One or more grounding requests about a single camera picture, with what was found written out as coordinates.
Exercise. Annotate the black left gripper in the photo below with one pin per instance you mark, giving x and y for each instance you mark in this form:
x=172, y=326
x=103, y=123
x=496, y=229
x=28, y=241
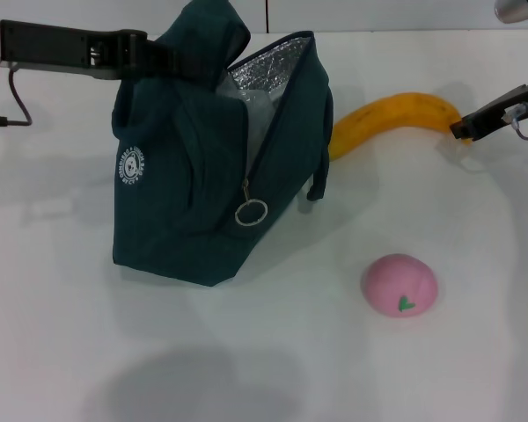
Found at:
x=61, y=48

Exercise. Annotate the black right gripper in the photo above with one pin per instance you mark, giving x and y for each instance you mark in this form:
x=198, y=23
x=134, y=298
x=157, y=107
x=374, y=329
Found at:
x=501, y=112

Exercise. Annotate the yellow banana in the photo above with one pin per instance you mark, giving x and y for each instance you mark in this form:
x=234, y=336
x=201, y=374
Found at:
x=391, y=116

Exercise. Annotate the clear plastic food container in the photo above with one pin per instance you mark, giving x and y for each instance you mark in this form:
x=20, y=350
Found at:
x=251, y=114

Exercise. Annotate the dark teal insulated lunch bag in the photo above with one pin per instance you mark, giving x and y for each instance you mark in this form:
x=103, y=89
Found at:
x=180, y=198

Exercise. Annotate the pink peach toy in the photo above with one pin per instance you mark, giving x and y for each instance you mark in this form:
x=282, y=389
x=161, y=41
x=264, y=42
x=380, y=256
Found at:
x=396, y=281

